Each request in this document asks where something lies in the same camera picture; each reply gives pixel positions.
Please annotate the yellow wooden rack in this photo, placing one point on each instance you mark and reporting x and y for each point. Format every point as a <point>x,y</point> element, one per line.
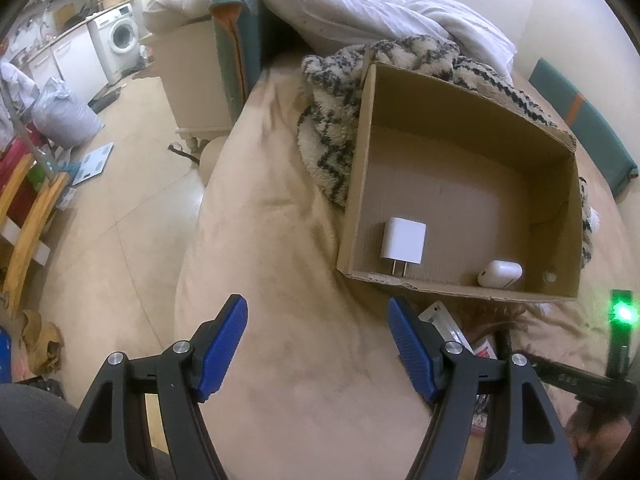
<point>30,220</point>

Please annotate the bathroom scale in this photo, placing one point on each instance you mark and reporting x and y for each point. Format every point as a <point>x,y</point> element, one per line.
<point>92,162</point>

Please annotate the grey plastic bag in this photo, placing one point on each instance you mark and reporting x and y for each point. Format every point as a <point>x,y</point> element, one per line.
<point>62,112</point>

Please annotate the white kitchen cabinet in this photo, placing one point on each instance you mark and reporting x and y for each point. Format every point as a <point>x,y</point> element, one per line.
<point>75,62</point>

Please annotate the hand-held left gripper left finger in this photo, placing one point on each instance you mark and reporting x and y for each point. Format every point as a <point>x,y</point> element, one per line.
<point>225,350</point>

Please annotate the brown toothed object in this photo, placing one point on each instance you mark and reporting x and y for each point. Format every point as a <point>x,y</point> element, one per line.
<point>495,322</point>

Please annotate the white washing machine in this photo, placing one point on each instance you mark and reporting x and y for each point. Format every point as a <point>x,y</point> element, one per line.
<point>117,35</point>

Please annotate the beige bed sheet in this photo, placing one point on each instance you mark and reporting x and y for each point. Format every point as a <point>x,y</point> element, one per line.
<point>280,270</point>

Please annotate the white charger adapter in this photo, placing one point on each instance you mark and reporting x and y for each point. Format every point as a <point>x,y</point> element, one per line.
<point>404,245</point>

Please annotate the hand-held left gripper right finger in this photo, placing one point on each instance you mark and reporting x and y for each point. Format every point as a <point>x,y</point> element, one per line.
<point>410,350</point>

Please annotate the teal cushion with orange stripe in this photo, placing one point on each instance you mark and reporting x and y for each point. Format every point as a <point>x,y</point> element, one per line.
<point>585,125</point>

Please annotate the cardboard box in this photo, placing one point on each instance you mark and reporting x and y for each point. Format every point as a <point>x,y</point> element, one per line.
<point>450,185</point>

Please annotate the white clothes pile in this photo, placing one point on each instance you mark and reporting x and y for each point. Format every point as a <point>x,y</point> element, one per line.
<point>15,85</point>

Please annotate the black and cream patterned blanket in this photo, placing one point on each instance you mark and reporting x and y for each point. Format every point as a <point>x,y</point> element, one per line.
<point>325,125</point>

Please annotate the person's grey trouser leg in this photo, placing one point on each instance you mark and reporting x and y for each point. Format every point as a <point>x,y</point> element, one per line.
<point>35,425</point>

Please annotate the red and white small packet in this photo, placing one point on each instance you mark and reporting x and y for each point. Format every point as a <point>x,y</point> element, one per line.
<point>484,348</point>

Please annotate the white duvet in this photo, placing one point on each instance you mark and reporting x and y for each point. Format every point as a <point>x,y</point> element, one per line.
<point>350,0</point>

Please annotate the white earbuds case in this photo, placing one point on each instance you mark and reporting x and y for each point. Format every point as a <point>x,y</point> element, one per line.
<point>500,274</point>

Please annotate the red bag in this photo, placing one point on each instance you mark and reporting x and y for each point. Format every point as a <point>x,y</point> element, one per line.
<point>15,180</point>

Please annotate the white bed frame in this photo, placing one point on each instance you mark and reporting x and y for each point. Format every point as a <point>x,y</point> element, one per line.
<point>192,80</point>

